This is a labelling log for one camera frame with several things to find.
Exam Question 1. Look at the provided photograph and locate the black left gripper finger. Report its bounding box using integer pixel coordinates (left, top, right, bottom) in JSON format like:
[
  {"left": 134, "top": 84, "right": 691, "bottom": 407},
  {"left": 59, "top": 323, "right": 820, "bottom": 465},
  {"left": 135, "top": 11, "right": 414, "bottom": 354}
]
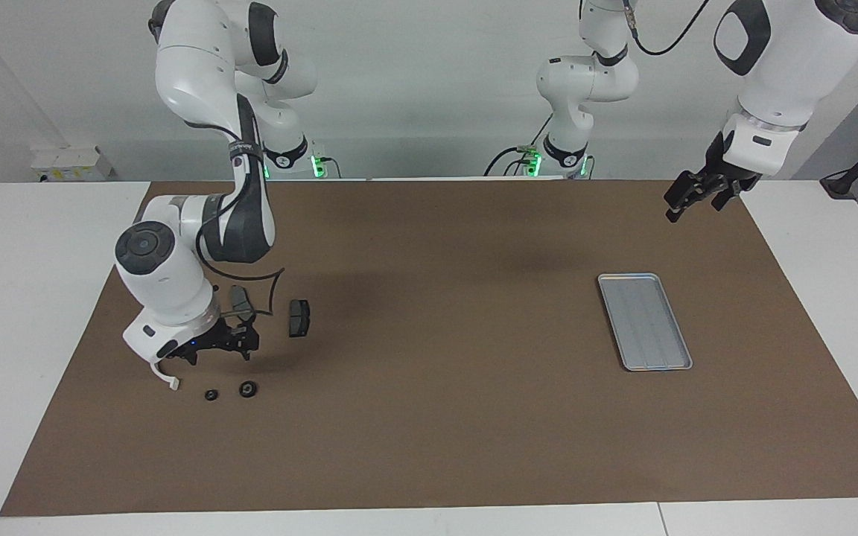
[
  {"left": 664, "top": 171, "right": 709, "bottom": 223},
  {"left": 711, "top": 182, "right": 744, "bottom": 212}
]

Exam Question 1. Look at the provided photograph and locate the silver metal tray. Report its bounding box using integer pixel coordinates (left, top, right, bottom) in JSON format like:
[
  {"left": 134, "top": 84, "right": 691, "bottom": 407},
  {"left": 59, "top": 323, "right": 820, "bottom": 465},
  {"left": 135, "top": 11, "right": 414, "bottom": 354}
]
[{"left": 597, "top": 273, "right": 693, "bottom": 372}]

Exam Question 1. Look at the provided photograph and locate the brown table mat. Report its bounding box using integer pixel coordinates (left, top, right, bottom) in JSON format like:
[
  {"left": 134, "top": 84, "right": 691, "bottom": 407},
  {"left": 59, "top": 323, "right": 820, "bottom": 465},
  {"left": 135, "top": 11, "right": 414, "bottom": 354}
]
[{"left": 0, "top": 179, "right": 858, "bottom": 517}]

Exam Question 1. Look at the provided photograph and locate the white curved plastic bracket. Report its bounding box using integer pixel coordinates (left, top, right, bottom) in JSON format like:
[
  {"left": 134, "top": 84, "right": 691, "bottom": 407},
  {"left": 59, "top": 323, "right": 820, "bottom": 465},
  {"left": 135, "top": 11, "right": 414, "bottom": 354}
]
[{"left": 149, "top": 360, "right": 181, "bottom": 392}]

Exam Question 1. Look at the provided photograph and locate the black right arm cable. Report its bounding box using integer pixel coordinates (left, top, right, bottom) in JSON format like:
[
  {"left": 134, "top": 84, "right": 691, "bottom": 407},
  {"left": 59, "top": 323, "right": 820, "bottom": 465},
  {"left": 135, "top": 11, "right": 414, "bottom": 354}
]
[{"left": 191, "top": 93, "right": 286, "bottom": 321}]

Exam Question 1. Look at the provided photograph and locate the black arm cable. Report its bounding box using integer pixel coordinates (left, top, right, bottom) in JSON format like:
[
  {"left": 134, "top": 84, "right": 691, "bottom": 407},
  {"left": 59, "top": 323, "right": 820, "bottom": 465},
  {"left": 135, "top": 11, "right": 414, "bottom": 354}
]
[
  {"left": 623, "top": 0, "right": 711, "bottom": 57},
  {"left": 191, "top": 93, "right": 286, "bottom": 321}
]

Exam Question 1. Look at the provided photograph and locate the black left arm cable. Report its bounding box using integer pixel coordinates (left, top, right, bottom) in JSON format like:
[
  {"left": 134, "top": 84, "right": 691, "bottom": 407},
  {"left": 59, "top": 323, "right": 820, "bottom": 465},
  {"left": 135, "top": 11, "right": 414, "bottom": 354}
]
[{"left": 623, "top": 0, "right": 711, "bottom": 57}]

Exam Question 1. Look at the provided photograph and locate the black left base cable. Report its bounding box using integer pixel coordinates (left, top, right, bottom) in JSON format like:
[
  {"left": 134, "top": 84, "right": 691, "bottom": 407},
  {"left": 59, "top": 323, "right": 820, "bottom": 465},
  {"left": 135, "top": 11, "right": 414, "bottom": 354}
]
[{"left": 483, "top": 112, "right": 556, "bottom": 178}]

